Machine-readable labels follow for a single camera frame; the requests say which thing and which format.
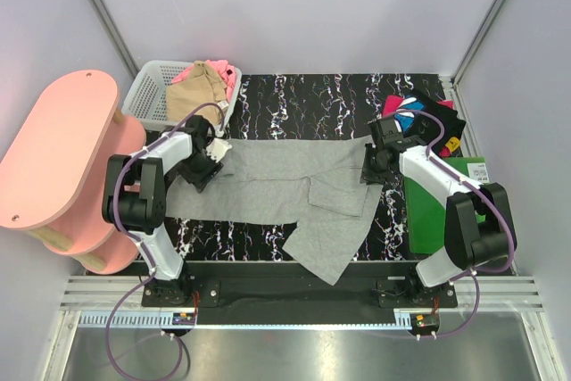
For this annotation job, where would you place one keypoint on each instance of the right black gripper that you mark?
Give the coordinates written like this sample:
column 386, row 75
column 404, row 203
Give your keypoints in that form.
column 367, row 174

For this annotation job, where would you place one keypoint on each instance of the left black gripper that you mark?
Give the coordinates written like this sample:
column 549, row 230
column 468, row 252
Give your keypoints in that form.
column 200, row 179

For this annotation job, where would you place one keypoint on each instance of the grey t shirt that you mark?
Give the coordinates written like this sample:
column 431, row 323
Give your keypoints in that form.
column 314, row 184

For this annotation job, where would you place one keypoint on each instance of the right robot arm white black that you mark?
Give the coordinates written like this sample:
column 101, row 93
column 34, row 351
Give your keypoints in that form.
column 478, row 235

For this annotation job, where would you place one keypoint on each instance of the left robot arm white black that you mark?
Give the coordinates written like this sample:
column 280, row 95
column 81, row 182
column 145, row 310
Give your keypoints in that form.
column 135, row 189

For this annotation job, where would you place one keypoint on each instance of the black printed folded t shirt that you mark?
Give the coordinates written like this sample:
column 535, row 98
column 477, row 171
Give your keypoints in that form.
column 421, row 116

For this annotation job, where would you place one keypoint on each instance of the green folding board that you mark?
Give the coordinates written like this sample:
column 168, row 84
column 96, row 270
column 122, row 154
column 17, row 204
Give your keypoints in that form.
column 426, row 217

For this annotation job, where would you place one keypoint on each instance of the beige t shirt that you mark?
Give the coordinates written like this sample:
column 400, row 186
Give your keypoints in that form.
column 202, row 84

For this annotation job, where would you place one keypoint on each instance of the white plastic laundry basket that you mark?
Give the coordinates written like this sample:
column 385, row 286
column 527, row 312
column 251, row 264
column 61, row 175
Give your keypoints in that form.
column 146, row 99

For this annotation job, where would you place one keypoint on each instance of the pink t shirt in basket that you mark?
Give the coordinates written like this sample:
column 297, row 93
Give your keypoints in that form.
column 226, row 71

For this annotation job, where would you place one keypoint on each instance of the pink oval tiered shelf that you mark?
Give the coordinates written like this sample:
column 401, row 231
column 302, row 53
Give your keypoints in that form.
column 53, row 174

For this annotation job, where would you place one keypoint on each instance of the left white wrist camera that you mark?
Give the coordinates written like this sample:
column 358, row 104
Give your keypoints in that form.
column 217, row 149

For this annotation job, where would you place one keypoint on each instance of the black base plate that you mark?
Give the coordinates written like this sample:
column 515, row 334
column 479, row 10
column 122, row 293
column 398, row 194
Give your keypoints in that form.
column 267, row 315

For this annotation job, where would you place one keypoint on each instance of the aluminium front rail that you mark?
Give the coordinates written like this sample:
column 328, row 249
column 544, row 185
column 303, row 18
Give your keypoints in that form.
column 293, row 293

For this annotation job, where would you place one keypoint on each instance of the left aluminium frame post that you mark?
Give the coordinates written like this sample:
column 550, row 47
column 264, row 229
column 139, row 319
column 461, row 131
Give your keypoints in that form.
column 113, row 32

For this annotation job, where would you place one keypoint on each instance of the aluminium frame post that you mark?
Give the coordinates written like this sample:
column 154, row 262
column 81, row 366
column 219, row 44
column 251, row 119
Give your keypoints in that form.
column 480, row 36
column 113, row 32

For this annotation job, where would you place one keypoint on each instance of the right aluminium frame post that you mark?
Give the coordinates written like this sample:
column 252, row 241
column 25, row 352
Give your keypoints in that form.
column 480, row 36

